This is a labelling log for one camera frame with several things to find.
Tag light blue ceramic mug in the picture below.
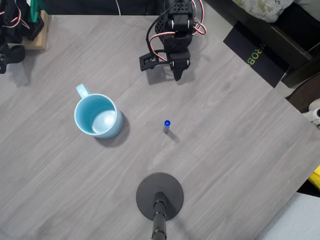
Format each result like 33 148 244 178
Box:
73 83 124 140

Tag black box green letters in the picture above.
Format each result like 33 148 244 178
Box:
222 20 292 89

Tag green patterned white pillow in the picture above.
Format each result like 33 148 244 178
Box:
231 0 296 24

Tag dark round stool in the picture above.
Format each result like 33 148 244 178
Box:
284 72 320 116

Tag white plastic device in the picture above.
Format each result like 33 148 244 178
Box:
302 98 320 130

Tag plain grey cushion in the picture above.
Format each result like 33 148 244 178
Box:
293 0 320 15

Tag light wooden board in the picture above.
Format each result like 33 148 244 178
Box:
7 9 49 52

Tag green clamp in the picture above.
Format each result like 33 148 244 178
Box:
27 0 49 24

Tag yellow object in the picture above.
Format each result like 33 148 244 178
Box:
307 164 320 190

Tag pale blue blanket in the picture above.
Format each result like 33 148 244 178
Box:
253 191 320 240

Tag red white servo cable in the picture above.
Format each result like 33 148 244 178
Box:
191 0 208 36
9 0 31 30
149 31 176 62

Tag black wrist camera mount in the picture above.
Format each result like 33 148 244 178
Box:
139 49 173 73

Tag black camera cable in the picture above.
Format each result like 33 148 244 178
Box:
145 13 163 55

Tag black round-base camera stand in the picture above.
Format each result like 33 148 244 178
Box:
135 172 185 240

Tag black leader arm handle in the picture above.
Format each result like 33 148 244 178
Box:
0 42 26 75

